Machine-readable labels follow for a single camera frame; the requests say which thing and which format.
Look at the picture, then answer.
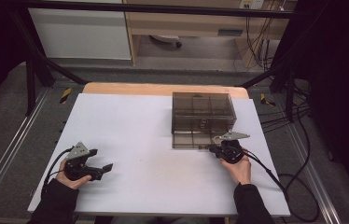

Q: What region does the person's right hand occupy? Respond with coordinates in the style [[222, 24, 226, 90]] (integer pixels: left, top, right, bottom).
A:
[[219, 152, 253, 185]]

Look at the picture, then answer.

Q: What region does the wooden desk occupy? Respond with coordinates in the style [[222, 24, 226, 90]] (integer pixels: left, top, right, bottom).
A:
[[122, 0, 298, 68]]

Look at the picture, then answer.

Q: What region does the white cabinet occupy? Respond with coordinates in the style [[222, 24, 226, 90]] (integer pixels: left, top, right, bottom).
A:
[[27, 7, 133, 61]]

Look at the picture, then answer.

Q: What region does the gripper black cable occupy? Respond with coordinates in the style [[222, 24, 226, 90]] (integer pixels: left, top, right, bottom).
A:
[[40, 147, 73, 200], [242, 148, 290, 203]]

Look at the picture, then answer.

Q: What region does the black metal crossbar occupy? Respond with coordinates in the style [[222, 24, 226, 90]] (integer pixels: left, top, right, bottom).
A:
[[7, 1, 295, 19]]

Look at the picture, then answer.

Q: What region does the person's left hand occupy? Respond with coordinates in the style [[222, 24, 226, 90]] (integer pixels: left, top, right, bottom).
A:
[[55, 169, 92, 191]]

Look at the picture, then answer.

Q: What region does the smoky transparent jewelry box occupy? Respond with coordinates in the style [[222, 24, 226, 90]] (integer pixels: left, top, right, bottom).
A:
[[171, 91, 238, 136]]

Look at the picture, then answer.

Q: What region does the white wall socket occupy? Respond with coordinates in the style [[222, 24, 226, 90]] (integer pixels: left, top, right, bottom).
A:
[[239, 0, 266, 9]]

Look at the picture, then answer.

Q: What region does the floor cable bundle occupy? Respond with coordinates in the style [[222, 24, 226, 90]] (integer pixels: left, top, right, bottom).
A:
[[258, 101, 313, 133]]

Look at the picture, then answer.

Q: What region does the aluminium rail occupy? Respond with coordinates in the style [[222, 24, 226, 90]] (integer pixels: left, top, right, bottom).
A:
[[0, 90, 51, 213], [287, 124, 342, 224]]

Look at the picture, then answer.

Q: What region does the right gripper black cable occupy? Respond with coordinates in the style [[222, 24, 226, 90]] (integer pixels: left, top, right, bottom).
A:
[[242, 148, 290, 203]]

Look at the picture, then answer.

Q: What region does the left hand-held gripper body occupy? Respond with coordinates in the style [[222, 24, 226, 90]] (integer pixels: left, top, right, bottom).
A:
[[63, 141, 105, 182]]

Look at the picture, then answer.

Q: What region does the office chair base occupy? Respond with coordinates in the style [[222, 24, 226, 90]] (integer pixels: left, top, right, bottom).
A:
[[148, 35, 184, 49]]

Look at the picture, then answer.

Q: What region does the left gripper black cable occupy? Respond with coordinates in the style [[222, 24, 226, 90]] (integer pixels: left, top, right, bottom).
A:
[[40, 147, 73, 200]]

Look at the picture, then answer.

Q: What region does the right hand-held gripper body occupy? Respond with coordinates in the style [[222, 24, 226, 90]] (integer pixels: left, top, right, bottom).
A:
[[218, 131, 251, 165]]

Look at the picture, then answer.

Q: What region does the black cable loop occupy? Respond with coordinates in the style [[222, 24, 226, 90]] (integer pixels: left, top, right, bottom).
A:
[[276, 106, 322, 224]]

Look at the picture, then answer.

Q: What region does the black metal stand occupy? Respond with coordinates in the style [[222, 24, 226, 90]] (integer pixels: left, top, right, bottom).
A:
[[8, 10, 89, 117], [239, 57, 300, 123]]

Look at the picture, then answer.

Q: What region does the hanging cable bundle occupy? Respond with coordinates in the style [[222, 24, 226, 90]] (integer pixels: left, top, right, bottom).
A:
[[244, 15, 286, 72]]

